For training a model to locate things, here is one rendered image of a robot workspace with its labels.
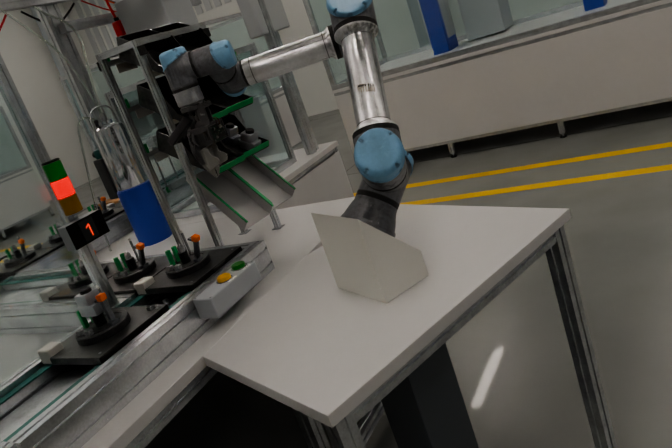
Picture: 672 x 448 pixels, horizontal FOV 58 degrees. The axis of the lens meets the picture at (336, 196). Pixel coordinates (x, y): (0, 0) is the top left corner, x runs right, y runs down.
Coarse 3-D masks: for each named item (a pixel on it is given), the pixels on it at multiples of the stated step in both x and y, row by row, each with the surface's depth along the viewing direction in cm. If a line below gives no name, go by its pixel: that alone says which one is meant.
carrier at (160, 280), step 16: (176, 256) 187; (192, 256) 188; (208, 256) 184; (224, 256) 184; (160, 272) 190; (176, 272) 178; (192, 272) 178; (208, 272) 175; (144, 288) 179; (160, 288) 176; (176, 288) 173; (192, 288) 169
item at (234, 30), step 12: (216, 24) 719; (228, 24) 737; (240, 24) 757; (216, 36) 716; (228, 36) 734; (240, 36) 754; (264, 48) 791; (96, 72) 772; (132, 72) 743; (96, 84) 781; (120, 84) 761; (276, 84) 803; (72, 96) 811; (108, 108) 788; (84, 120) 819
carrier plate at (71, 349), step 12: (132, 312) 164; (144, 312) 161; (156, 312) 158; (132, 324) 155; (144, 324) 154; (72, 336) 161; (120, 336) 150; (132, 336) 150; (72, 348) 153; (84, 348) 150; (96, 348) 148; (108, 348) 145; (120, 348) 147; (60, 360) 150; (72, 360) 147; (84, 360) 145; (96, 360) 143
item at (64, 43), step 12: (48, 12) 278; (60, 12) 283; (48, 24) 277; (48, 36) 281; (60, 36) 281; (60, 48) 281; (72, 48) 287; (60, 60) 283; (72, 60) 285; (72, 72) 284; (84, 72) 290; (72, 84) 286; (84, 96) 288; (84, 108) 289; (96, 108) 293; (96, 144) 295
